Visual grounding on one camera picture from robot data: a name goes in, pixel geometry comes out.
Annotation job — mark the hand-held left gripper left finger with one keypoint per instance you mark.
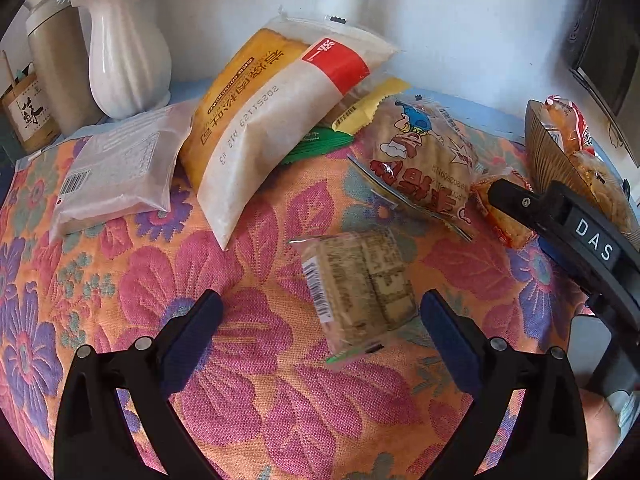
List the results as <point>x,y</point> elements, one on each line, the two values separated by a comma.
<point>192,332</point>

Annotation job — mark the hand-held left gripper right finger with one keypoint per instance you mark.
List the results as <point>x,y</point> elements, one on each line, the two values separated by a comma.
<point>450,340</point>

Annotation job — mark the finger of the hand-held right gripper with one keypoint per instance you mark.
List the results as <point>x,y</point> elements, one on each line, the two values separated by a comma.
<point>517,205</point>
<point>555,255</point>

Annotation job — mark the orange toasted slice packet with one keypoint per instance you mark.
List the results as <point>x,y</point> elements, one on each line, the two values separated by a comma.
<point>505,230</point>

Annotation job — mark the brown ribbed bowl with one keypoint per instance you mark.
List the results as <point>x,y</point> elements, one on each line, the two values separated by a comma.
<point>545,160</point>

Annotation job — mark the clear rice cracker packet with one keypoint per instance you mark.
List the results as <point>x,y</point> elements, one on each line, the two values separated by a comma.
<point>600,185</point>

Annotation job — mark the red label snack packet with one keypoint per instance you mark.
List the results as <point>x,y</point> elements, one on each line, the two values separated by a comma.
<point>570,120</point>

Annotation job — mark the sesame cracker packet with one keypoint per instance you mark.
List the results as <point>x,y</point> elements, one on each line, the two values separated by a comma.
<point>360,285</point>

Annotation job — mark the brown cake slice packet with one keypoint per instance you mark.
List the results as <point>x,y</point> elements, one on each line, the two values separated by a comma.
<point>125,170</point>

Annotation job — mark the yellow toast packet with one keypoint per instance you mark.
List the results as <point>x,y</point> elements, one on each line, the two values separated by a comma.
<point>260,125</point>

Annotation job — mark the person's right forearm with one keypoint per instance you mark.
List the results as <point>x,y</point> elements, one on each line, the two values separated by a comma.
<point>600,435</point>

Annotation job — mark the floral woven tablecloth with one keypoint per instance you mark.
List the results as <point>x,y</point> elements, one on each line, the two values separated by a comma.
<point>225,310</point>

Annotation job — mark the cartoon print snack packet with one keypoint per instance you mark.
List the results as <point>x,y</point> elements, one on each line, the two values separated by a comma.
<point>420,160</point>

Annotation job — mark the black monitor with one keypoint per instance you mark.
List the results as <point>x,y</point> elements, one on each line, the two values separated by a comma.
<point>600,60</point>

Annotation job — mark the small yellow snack packet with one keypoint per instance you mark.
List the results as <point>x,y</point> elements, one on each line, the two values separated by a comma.
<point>370,105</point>

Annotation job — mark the green snack packet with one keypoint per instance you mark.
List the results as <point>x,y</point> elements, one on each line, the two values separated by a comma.
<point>320,145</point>

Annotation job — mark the brown bamboo pen holder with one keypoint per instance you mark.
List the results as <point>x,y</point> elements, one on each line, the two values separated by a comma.
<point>30,115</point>

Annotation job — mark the white ribbed vase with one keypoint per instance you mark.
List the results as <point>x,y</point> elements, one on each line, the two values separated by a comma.
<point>125,60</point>

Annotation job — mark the beige tumbler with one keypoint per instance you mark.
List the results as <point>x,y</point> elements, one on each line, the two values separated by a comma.
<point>60,70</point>

